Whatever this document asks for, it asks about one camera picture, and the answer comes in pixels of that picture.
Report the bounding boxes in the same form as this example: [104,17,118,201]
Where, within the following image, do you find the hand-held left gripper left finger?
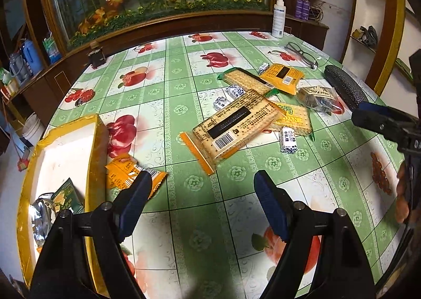
[29,170,153,299]

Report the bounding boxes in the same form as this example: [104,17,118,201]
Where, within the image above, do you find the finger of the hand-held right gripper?
[350,110,410,152]
[358,102,421,130]

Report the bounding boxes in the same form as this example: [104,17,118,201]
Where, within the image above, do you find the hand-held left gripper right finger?
[253,170,377,299]

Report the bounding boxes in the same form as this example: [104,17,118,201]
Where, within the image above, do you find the small orange snack packet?
[105,155,168,200]

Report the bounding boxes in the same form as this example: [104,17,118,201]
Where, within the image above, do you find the clear bag of nuts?
[297,86,340,116]

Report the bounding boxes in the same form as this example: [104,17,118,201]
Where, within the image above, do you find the green snack packet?
[52,178,84,214]

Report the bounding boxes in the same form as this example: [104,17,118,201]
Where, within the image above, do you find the yellow cracker packet green ends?
[268,101,316,141]

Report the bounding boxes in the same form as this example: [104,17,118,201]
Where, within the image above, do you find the large cream cracker packet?
[179,89,284,176]

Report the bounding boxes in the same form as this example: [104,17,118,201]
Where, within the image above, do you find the yellow taped cardboard box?
[16,114,111,298]

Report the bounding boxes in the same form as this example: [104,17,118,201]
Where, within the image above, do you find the silver foil packet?
[29,198,60,247]

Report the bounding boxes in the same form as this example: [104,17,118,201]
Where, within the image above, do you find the orange biscuit packet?
[262,63,305,95]

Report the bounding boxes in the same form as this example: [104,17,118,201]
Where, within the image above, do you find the person's right hand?
[395,160,412,224]

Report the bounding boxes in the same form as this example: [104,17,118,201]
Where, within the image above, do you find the black glasses case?
[324,65,369,110]

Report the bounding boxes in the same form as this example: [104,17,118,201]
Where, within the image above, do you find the fruit print green tablecloth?
[43,32,415,299]

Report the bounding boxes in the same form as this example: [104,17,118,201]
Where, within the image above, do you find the dark clutter on shelf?
[351,25,379,47]

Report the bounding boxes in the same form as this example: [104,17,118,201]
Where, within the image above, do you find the black eyeglasses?
[285,42,322,71]

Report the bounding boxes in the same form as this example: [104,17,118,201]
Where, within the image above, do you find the green-ended long cracker packet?
[217,68,274,95]

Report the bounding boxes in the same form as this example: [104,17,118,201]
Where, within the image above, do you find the white plastic bucket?
[21,113,46,145]

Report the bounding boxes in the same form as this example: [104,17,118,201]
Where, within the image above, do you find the white spray bottle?
[272,0,286,39]

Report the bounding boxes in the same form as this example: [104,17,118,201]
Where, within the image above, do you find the wooden cabinet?
[2,12,330,128]

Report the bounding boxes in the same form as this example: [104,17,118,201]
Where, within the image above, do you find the dark glass jar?
[88,48,106,70]

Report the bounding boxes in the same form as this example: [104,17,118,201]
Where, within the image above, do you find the red yellow box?
[2,80,21,99]

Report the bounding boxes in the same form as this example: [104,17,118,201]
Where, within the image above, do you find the clear water bottle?
[42,34,62,64]

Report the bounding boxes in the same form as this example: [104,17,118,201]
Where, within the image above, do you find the grey thermos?
[9,52,29,84]

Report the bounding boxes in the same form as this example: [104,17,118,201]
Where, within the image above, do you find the blue thermos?
[20,39,44,73]

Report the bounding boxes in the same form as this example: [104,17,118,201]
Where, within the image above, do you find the coiled cable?
[309,3,325,22]

